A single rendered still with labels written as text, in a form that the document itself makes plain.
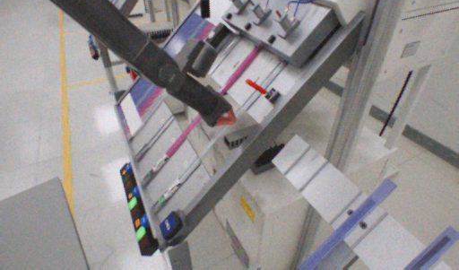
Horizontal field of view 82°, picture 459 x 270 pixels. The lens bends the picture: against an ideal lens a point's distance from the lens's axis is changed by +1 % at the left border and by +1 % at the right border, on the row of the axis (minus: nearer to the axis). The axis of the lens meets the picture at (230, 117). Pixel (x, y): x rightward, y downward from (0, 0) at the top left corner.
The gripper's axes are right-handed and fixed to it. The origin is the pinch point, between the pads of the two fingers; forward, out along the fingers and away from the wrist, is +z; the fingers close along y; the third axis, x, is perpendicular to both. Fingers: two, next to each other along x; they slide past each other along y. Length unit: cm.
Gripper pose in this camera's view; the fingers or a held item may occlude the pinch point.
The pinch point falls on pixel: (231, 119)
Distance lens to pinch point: 67.7
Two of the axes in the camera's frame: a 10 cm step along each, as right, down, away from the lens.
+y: -4.7, -5.2, 7.1
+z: 5.9, 4.0, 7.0
